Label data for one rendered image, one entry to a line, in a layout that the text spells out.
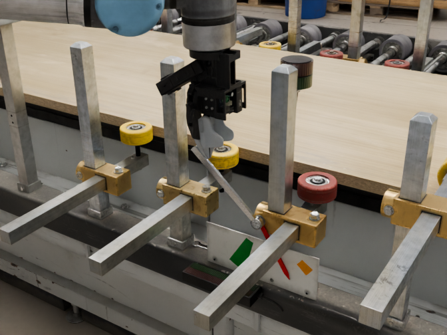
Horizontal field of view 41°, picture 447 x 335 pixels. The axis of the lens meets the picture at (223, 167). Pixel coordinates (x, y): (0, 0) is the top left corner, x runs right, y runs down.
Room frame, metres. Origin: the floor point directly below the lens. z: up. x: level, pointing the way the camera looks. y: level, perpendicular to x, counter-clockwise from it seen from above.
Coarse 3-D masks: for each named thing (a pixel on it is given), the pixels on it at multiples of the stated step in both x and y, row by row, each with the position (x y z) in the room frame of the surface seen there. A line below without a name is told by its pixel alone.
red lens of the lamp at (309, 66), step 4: (280, 60) 1.06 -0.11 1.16; (312, 60) 1.05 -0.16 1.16; (280, 64) 1.06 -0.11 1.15; (292, 64) 1.03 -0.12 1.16; (296, 64) 1.03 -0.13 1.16; (300, 64) 1.03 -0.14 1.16; (304, 64) 1.03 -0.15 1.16; (308, 64) 1.03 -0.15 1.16; (312, 64) 1.04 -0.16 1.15; (300, 68) 1.03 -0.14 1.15; (304, 68) 1.03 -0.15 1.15; (308, 68) 1.03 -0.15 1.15; (312, 68) 1.04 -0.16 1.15; (300, 72) 1.03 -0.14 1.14; (304, 72) 1.03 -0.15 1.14; (308, 72) 1.03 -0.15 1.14; (312, 72) 1.05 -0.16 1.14
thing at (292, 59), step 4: (284, 56) 1.07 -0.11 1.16; (288, 56) 1.07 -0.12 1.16; (292, 56) 1.07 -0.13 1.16; (296, 56) 1.07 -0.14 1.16; (300, 56) 1.07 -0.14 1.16; (304, 56) 1.07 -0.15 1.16; (308, 56) 1.07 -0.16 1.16; (284, 60) 1.05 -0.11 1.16; (288, 60) 1.05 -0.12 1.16; (292, 60) 1.05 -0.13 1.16; (296, 60) 1.05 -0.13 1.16; (300, 60) 1.05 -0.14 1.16; (304, 60) 1.05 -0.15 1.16; (308, 60) 1.05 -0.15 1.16; (300, 76) 1.03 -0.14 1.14; (304, 76) 1.03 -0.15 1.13; (296, 104) 1.02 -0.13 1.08
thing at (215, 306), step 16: (304, 208) 1.03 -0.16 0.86; (320, 208) 1.04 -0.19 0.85; (288, 224) 0.97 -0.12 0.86; (272, 240) 0.92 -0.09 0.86; (288, 240) 0.93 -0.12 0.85; (256, 256) 0.87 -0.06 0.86; (272, 256) 0.88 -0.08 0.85; (240, 272) 0.82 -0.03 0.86; (256, 272) 0.83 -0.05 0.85; (224, 288) 0.78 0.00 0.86; (240, 288) 0.79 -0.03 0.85; (208, 304) 0.74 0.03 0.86; (224, 304) 0.75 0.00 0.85; (208, 320) 0.71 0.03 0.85
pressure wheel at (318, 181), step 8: (304, 176) 1.08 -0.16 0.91; (312, 176) 1.09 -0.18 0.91; (320, 176) 1.09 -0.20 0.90; (328, 176) 1.08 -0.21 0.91; (304, 184) 1.05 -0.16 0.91; (312, 184) 1.05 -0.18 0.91; (320, 184) 1.05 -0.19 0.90; (328, 184) 1.05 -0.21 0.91; (336, 184) 1.05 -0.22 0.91; (304, 192) 1.04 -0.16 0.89; (312, 192) 1.03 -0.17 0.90; (320, 192) 1.03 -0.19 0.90; (328, 192) 1.03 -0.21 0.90; (336, 192) 1.05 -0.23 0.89; (304, 200) 1.04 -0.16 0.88; (312, 200) 1.03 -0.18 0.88; (320, 200) 1.03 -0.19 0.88; (328, 200) 1.03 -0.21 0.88
